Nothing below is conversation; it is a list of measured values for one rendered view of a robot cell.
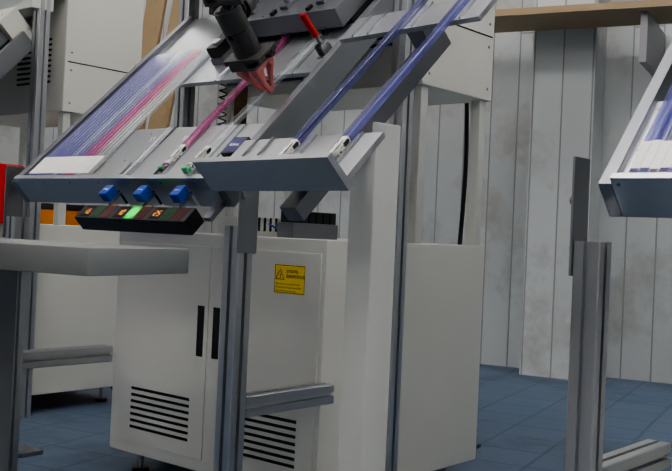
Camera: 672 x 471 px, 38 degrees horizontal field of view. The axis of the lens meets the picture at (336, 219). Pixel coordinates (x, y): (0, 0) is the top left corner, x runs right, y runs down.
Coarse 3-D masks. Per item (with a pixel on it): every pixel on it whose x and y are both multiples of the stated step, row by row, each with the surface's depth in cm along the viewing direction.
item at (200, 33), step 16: (192, 32) 259; (208, 32) 254; (304, 32) 226; (336, 32) 218; (176, 48) 255; (192, 48) 250; (288, 48) 223; (208, 64) 236; (224, 64) 231; (304, 64) 212; (192, 80) 232; (208, 80) 228; (224, 80) 224; (240, 80) 221; (256, 80) 218; (288, 80) 219
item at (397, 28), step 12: (420, 0) 177; (408, 12) 175; (396, 24) 174; (384, 36) 173; (384, 48) 171; (372, 60) 169; (360, 72) 167; (348, 84) 165; (336, 96) 163; (324, 108) 162; (312, 120) 160; (300, 132) 159
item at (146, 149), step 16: (176, 128) 214; (192, 128) 210; (208, 128) 207; (240, 128) 200; (256, 128) 197; (128, 144) 218; (144, 144) 214; (160, 144) 211; (176, 144) 207; (192, 144) 203; (224, 144) 197; (112, 160) 215; (128, 160) 211; (144, 160) 208; (160, 160) 204; (176, 160) 200
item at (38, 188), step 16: (16, 176) 225; (32, 176) 221; (48, 176) 217; (64, 176) 213; (80, 176) 210; (96, 176) 206; (112, 176) 203; (128, 176) 199; (144, 176) 196; (160, 176) 193; (176, 176) 190; (192, 176) 187; (32, 192) 225; (48, 192) 221; (64, 192) 217; (80, 192) 213; (96, 192) 210; (128, 192) 202; (160, 192) 196; (192, 192) 190; (208, 192) 187
